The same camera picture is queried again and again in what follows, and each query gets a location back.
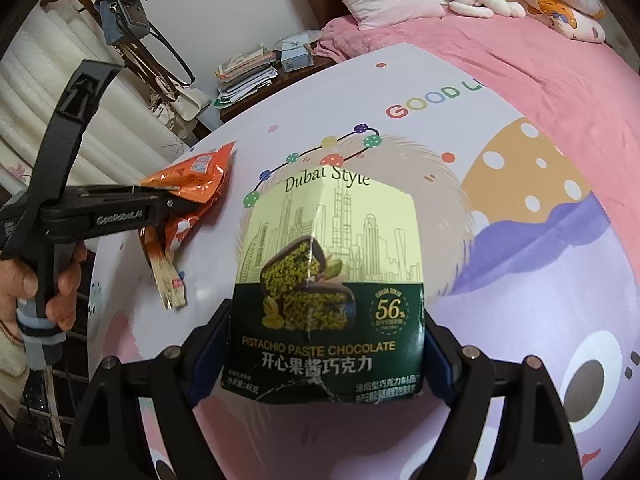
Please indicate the bear print folded quilt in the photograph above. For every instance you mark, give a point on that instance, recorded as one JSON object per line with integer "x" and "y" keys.
{"x": 560, "y": 0}

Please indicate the white tote bag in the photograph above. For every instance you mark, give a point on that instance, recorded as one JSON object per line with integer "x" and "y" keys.
{"x": 187, "y": 102}

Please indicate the pink blanket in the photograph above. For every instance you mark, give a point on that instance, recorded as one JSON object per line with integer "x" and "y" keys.
{"x": 525, "y": 60}

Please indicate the cream curtain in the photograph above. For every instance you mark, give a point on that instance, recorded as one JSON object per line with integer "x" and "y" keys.
{"x": 20, "y": 85}

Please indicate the cartoon print tablecloth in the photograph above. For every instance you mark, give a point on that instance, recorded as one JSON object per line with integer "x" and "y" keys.
{"x": 500, "y": 260}

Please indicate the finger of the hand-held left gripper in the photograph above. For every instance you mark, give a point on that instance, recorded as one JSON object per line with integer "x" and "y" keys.
{"x": 175, "y": 206}
{"x": 125, "y": 191}

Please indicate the clear glass dish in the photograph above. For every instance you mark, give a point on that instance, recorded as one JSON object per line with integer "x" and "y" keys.
{"x": 300, "y": 36}

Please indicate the green chocolate box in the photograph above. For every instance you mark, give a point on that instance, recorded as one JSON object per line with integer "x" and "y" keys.
{"x": 325, "y": 260}

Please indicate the blue tissue pack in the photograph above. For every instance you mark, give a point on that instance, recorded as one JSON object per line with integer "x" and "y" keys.
{"x": 296, "y": 60}

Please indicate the orange snack packet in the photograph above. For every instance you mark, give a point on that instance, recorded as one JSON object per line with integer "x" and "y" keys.
{"x": 195, "y": 175}

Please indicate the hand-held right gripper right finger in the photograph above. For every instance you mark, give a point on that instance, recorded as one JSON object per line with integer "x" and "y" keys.
{"x": 440, "y": 360}

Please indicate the person's left hand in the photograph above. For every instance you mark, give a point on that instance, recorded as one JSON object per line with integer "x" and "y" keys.
{"x": 70, "y": 280}

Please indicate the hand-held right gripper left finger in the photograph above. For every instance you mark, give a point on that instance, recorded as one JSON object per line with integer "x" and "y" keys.
{"x": 207, "y": 360}

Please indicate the person's left forearm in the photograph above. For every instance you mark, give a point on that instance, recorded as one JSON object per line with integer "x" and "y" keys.
{"x": 10, "y": 370}

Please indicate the wooden nightstand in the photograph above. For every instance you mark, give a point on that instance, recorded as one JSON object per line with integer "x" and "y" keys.
{"x": 320, "y": 62}

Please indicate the stack of books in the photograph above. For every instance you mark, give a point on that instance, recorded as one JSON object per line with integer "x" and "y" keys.
{"x": 245, "y": 77}

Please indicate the blue grey shoulder bag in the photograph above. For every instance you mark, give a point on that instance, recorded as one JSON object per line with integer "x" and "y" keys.
{"x": 122, "y": 17}

